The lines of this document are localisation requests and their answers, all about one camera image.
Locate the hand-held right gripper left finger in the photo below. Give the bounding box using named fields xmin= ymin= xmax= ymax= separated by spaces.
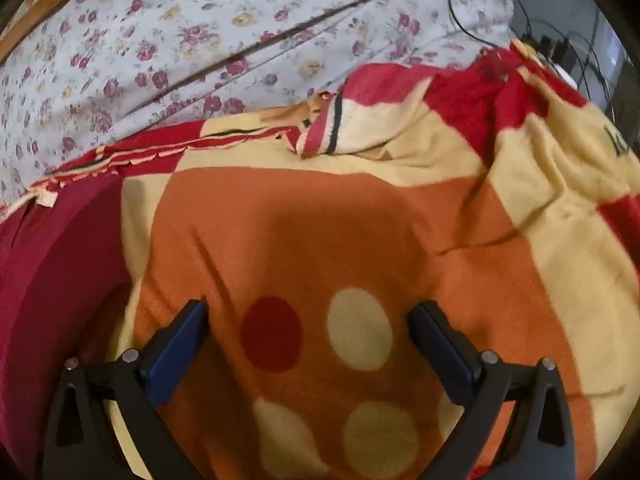
xmin=42 ymin=300 xmax=209 ymax=480

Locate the dark electrical device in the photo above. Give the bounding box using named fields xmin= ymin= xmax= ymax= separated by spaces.
xmin=520 ymin=31 xmax=572 ymax=67

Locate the maroon garment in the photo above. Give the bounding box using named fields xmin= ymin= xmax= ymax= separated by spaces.
xmin=0 ymin=175 xmax=146 ymax=480

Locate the orange red cream spotted blanket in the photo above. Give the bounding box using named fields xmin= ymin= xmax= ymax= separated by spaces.
xmin=0 ymin=47 xmax=640 ymax=480

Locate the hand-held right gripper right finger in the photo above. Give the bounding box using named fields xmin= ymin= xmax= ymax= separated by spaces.
xmin=407 ymin=301 xmax=578 ymax=480

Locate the white floral bedsheet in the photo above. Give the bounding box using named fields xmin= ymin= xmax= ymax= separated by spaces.
xmin=0 ymin=0 xmax=516 ymax=208

